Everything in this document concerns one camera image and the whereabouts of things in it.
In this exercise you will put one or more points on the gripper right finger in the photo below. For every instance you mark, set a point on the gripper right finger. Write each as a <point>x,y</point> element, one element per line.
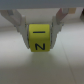
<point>56,26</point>

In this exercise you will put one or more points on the yellow block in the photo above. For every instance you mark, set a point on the yellow block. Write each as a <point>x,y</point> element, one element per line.
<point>39,37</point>

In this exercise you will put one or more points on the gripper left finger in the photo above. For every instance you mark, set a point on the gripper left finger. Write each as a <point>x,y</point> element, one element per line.
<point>20,27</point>

